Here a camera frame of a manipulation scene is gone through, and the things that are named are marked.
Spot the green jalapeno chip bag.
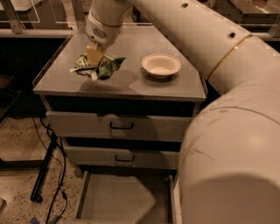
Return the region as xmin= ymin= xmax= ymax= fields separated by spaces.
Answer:
xmin=70 ymin=54 xmax=125 ymax=81

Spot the grey top drawer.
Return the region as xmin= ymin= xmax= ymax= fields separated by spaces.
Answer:
xmin=46 ymin=111 xmax=192 ymax=142

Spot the white paper bowl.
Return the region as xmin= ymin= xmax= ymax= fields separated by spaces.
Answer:
xmin=142 ymin=53 xmax=181 ymax=79

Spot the grey drawer cabinet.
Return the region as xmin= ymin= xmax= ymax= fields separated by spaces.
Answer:
xmin=31 ymin=24 xmax=208 ymax=177

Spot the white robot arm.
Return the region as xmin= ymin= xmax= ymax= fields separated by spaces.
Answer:
xmin=87 ymin=0 xmax=280 ymax=224

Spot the black floor cables left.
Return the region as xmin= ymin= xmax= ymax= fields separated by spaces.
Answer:
xmin=31 ymin=116 xmax=68 ymax=224

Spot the grey drawer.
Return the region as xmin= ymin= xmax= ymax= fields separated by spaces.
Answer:
xmin=65 ymin=167 xmax=178 ymax=224
xmin=46 ymin=111 xmax=192 ymax=142
xmin=65 ymin=137 xmax=181 ymax=170

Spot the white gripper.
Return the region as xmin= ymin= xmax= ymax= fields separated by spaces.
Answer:
xmin=86 ymin=0 xmax=131 ymax=65

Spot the grey bottom drawer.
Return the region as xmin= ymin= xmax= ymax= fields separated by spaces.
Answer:
xmin=65 ymin=167 xmax=178 ymax=224

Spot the grey middle drawer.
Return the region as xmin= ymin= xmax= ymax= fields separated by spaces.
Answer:
xmin=65 ymin=137 xmax=181 ymax=170

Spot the clear acrylic barrier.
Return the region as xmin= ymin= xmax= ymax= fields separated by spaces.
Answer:
xmin=0 ymin=0 xmax=280 ymax=32

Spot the black stand leg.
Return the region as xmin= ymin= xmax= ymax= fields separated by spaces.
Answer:
xmin=0 ymin=133 xmax=57 ymax=203

